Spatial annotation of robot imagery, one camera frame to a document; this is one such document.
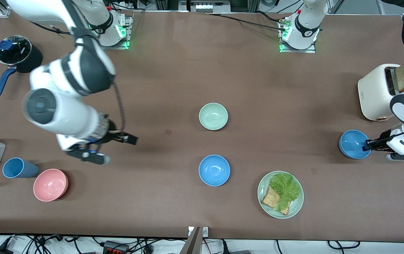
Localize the black pot with blue handle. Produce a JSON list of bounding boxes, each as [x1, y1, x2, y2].
[[0, 35, 43, 96]]

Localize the brown bread slice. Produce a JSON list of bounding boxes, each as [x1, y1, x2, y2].
[[261, 185, 290, 216]]

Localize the glass lid with blue knob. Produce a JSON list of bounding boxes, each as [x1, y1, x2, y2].
[[0, 35, 32, 66]]

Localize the cream white toaster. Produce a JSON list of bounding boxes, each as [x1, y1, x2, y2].
[[358, 63, 404, 122]]

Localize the green bowl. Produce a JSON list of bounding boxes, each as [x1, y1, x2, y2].
[[198, 103, 229, 131]]

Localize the grey camera stand post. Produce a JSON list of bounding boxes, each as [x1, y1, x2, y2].
[[180, 226, 202, 254]]

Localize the pale green plate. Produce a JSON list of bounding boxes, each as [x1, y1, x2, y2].
[[257, 171, 304, 219]]

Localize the silver power strip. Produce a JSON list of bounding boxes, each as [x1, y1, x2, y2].
[[178, 0, 231, 13]]

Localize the blue bowl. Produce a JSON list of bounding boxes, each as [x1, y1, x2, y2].
[[198, 155, 231, 187], [339, 129, 372, 159]]

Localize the green lettuce leaf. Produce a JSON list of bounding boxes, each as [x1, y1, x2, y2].
[[270, 173, 301, 211]]

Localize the blue plastic cup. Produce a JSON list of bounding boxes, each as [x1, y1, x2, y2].
[[2, 157, 39, 179]]

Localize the pink bowl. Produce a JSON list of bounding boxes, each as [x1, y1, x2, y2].
[[33, 169, 69, 202]]

